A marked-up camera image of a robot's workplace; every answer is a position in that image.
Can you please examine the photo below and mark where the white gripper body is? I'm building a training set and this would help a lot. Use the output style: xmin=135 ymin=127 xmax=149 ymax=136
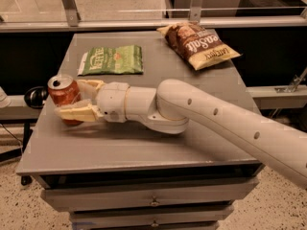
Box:
xmin=97 ymin=82 xmax=130 ymax=123

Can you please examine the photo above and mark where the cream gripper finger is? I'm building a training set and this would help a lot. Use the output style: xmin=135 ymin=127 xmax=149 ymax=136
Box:
xmin=77 ymin=80 xmax=105 ymax=100
xmin=55 ymin=100 xmax=104 ymax=122

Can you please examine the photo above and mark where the red Coca-Cola can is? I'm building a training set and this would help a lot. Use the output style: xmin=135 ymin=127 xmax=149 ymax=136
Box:
xmin=47 ymin=74 xmax=84 ymax=127

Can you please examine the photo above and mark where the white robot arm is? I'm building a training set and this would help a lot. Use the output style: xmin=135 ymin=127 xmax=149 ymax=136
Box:
xmin=55 ymin=80 xmax=307 ymax=189

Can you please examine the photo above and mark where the green Kettle chips bag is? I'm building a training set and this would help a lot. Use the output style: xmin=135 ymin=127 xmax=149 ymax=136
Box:
xmin=78 ymin=45 xmax=143 ymax=76

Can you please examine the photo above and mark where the black round object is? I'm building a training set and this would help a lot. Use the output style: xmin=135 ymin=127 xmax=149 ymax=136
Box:
xmin=24 ymin=86 xmax=48 ymax=109

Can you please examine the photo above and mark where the grey drawer cabinet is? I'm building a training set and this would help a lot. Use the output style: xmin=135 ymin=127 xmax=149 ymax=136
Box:
xmin=16 ymin=31 xmax=263 ymax=230

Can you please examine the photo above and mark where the brown yellow chips bag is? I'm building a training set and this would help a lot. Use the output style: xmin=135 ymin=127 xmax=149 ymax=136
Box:
xmin=157 ymin=22 xmax=240 ymax=70

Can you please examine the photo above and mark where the grey upper drawer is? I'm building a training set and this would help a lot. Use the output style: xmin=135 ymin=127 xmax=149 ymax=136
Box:
xmin=41 ymin=177 xmax=259 ymax=212

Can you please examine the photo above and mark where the grey drawer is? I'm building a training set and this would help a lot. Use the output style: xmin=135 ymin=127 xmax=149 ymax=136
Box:
xmin=41 ymin=177 xmax=259 ymax=212
xmin=70 ymin=205 xmax=233 ymax=230

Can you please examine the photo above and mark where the grey lower drawer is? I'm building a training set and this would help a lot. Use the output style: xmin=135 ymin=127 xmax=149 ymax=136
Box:
xmin=70 ymin=205 xmax=233 ymax=230

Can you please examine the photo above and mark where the metal railing frame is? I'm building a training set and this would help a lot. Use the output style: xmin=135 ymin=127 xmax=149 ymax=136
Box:
xmin=0 ymin=0 xmax=307 ymax=33

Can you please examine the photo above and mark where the metal bracket right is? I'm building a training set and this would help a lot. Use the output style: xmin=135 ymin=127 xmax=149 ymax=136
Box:
xmin=275 ymin=67 xmax=307 ymax=93

